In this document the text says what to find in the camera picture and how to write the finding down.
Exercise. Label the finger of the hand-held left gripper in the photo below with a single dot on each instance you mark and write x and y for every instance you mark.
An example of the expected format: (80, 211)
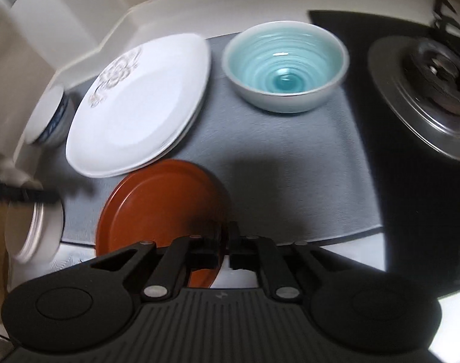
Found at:
(29, 194)

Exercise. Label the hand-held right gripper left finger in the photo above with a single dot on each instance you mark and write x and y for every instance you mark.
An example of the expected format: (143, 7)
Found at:
(219, 240)

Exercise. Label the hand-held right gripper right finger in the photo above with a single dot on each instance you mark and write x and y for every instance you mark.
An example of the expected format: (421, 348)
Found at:
(234, 240)

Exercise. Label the red-brown plate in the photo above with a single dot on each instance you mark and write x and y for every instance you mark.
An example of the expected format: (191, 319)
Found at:
(154, 204)

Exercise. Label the blue patterned small bowl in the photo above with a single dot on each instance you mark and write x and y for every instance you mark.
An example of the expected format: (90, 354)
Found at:
(54, 117)

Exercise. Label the grey dish mat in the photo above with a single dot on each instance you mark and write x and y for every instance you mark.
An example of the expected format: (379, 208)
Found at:
(283, 174)

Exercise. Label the plain white plate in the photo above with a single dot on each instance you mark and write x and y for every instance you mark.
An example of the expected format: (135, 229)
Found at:
(188, 124)

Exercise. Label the white floral print plate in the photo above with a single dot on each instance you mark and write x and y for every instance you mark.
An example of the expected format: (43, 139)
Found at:
(139, 109)

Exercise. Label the black glass stove top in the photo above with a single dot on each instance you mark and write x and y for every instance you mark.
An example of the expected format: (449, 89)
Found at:
(403, 204)

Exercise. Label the teal glazed bowl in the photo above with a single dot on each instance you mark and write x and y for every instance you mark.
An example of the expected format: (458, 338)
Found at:
(283, 72)

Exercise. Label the silver gas burner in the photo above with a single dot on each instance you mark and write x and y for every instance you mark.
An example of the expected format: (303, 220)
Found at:
(426, 83)

